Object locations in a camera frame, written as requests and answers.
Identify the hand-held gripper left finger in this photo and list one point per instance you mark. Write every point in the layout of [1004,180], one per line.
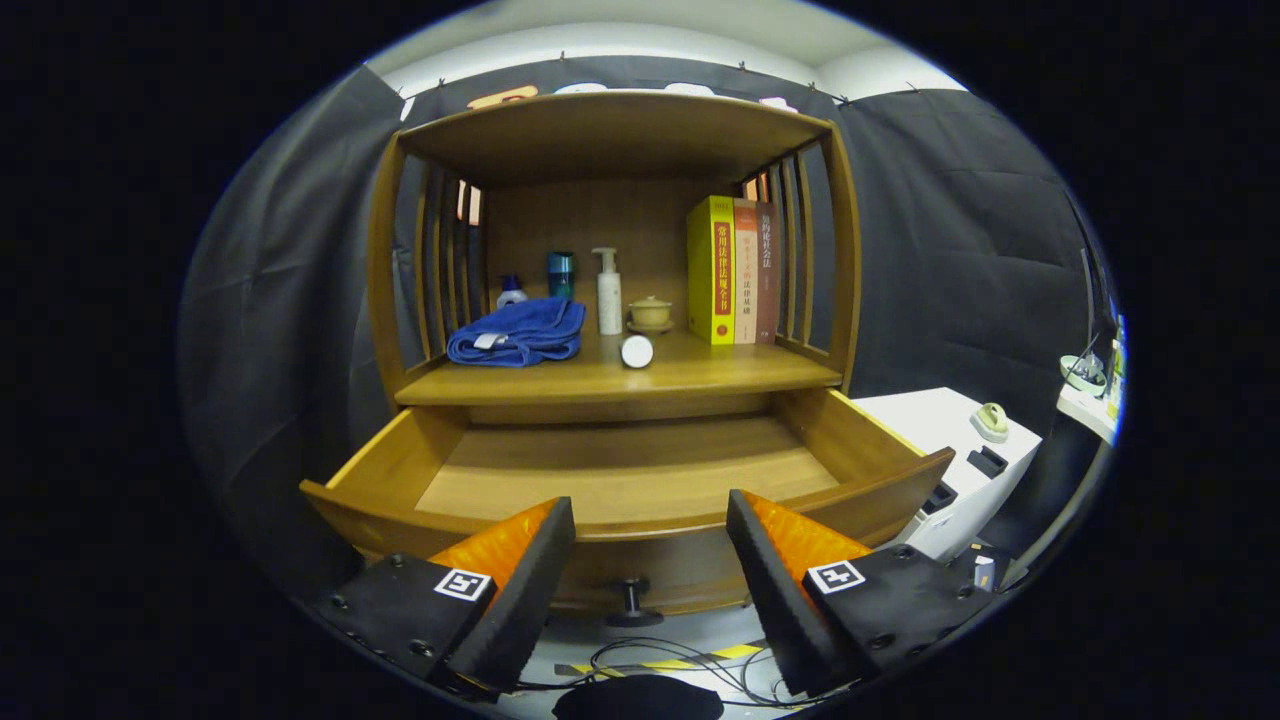
[520,610]

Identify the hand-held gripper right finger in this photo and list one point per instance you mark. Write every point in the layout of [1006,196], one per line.
[780,610]

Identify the wooden drawer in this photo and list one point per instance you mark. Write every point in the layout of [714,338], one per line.
[620,470]

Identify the white squeeze tube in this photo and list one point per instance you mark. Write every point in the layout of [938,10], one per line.
[637,352]

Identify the white side cabinet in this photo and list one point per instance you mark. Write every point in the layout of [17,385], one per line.
[930,415]

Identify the wooden countertop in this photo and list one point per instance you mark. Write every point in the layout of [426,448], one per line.
[700,375]

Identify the wooden cabinet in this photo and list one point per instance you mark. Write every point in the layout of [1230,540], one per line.
[600,140]

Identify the yellow black floor tape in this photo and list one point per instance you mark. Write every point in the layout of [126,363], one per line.
[690,661]

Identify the black rounded floor object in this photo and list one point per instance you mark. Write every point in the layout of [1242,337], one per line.
[640,700]

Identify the small black item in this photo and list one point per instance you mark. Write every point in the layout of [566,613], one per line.
[988,462]

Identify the blue towel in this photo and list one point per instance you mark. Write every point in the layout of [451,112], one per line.
[520,335]

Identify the pale green tape roll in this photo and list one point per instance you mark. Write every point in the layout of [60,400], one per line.
[990,422]

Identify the small blue white bottle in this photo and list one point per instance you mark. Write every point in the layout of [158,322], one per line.
[512,295]

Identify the white pump bottle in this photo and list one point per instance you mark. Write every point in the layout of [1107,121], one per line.
[609,300]

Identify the beige lidded teacup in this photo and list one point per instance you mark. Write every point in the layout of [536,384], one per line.
[651,313]

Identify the teal cylindrical bottle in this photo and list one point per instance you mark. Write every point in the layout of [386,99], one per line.
[560,275]

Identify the brown book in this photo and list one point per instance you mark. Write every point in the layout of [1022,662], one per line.
[767,270]

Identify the orange white book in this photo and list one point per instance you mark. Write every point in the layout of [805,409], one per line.
[746,270]

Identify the yellow book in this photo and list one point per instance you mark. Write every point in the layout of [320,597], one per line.
[705,270]

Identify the white desk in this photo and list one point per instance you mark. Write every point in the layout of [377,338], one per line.
[1088,412]

